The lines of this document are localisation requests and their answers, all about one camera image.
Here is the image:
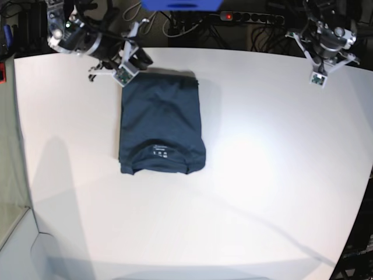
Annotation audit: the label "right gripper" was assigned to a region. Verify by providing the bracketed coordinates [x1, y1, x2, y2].
[88, 18, 153, 88]

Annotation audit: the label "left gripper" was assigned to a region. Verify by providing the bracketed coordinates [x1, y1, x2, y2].
[286, 31, 360, 88]

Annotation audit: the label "dark blue t-shirt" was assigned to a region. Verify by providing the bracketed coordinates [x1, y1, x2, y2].
[118, 73, 206, 175]

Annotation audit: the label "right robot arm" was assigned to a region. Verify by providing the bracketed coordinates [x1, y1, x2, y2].
[46, 1, 153, 87]

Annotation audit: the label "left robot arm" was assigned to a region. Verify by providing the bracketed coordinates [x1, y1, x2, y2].
[286, 1, 360, 88]

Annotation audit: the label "blue box at top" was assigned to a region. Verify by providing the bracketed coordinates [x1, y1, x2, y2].
[141, 0, 223, 12]

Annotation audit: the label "black power strip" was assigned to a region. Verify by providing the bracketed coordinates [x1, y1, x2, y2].
[219, 11, 285, 25]

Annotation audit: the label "blue object at left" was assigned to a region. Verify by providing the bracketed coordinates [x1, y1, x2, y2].
[3, 24, 13, 48]

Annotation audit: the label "red clamp at table edge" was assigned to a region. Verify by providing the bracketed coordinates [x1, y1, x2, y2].
[0, 62, 6, 84]

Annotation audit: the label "white cable loops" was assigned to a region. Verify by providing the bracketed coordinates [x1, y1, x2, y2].
[122, 2, 202, 39]

